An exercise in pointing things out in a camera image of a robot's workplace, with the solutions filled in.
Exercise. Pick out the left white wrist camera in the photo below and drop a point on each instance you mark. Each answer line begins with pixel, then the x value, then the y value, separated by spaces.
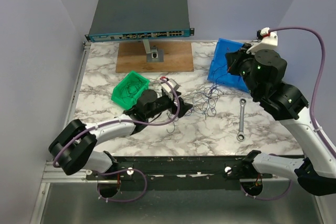
pixel 168 87

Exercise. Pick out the aluminium frame rail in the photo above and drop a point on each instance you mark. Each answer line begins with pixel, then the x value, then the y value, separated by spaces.
pixel 44 187

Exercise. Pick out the blue storage bin left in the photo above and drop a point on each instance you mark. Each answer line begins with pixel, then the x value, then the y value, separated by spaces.
pixel 218 68

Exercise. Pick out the green storage bin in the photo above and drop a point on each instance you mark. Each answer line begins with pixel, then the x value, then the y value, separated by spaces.
pixel 127 92

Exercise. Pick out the wooden base board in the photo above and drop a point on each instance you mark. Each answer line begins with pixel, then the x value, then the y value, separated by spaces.
pixel 177 57

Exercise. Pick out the long ratchet chrome wrench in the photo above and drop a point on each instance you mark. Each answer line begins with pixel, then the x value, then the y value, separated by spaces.
pixel 241 134

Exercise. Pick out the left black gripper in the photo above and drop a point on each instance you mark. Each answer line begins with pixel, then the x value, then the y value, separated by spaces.
pixel 183 107

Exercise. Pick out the grey metal stand bracket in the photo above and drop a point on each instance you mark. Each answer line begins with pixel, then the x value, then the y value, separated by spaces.
pixel 153 53

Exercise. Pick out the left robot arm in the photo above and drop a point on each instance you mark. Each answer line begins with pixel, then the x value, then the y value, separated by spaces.
pixel 73 148

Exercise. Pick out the black mounting base rail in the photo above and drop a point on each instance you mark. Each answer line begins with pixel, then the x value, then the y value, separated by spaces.
pixel 178 173

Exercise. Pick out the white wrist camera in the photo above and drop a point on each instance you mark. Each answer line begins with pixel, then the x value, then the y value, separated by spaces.
pixel 168 87
pixel 266 40

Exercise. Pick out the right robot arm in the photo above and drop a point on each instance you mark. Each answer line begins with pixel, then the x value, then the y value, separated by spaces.
pixel 262 73

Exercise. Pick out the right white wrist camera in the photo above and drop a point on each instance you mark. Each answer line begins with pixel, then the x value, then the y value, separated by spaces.
pixel 266 40

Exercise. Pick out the grey network switch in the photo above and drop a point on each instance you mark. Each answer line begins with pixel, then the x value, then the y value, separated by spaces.
pixel 123 20

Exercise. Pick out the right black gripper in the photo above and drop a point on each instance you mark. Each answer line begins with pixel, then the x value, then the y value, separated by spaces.
pixel 233 58

